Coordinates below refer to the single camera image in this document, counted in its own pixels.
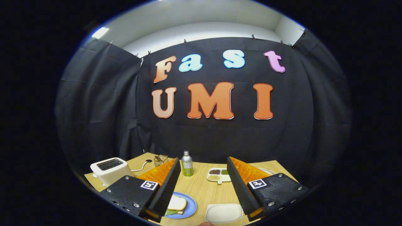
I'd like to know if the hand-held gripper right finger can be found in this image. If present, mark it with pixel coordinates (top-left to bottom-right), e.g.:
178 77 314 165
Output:
227 156 310 222

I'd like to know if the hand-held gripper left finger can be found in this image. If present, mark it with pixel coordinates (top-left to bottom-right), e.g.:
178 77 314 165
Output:
100 158 182 223

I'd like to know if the toasted bread slice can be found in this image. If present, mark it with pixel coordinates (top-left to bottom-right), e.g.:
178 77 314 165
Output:
166 196 188 211

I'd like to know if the white divided dish with beans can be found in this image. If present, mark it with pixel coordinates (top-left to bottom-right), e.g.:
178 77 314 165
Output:
207 168 232 184

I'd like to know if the blue plate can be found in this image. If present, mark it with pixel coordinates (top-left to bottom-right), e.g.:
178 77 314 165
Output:
164 192 197 219

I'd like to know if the silver green drink bottle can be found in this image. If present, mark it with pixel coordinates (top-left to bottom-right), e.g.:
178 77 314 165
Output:
182 151 193 177

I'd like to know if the white square plate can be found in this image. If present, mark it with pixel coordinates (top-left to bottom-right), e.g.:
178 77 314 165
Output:
205 203 243 224

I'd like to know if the black backdrop cloth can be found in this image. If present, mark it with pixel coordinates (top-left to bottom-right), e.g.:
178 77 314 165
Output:
55 28 352 189

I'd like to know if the white toaster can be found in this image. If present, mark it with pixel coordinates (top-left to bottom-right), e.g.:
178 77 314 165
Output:
90 157 134 187

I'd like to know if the small ceiling light panel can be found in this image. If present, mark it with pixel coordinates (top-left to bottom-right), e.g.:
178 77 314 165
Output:
92 27 110 39

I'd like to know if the metal wire basket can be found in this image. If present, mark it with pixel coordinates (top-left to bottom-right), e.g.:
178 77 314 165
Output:
153 155 169 167

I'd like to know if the white toaster cable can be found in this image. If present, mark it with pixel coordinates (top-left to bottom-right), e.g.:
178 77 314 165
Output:
131 160 153 172

